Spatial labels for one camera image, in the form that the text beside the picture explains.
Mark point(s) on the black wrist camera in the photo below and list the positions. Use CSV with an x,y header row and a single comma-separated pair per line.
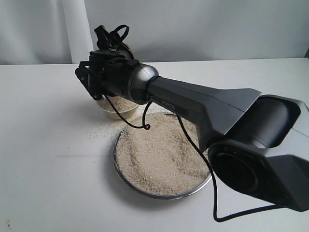
x,y
83,76

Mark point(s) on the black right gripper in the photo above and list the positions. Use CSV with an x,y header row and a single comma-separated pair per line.
x,y
105,57

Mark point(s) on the small cream ceramic bowl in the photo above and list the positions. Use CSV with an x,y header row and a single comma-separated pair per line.
x,y
125,107

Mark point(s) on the white curtain backdrop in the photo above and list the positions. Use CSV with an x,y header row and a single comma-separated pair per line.
x,y
44,32

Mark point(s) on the round steel rice tray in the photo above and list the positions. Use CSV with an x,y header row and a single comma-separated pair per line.
x,y
160,162

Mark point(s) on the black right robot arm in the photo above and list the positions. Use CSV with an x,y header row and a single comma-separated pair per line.
x,y
258,144

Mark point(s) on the brown wooden cup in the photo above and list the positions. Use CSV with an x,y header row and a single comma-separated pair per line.
x,y
129,49

